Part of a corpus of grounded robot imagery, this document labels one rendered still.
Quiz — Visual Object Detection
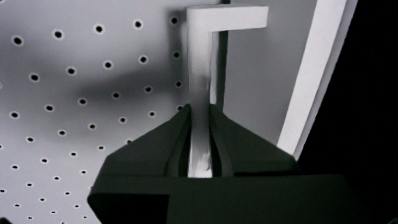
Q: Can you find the grey perforated base plate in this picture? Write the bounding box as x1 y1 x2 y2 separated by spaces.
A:
0 0 231 224

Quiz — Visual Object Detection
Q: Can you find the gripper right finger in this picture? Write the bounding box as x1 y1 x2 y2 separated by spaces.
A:
209 104 303 177

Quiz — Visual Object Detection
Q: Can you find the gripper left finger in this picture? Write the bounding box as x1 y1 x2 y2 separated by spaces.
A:
97 104 191 177

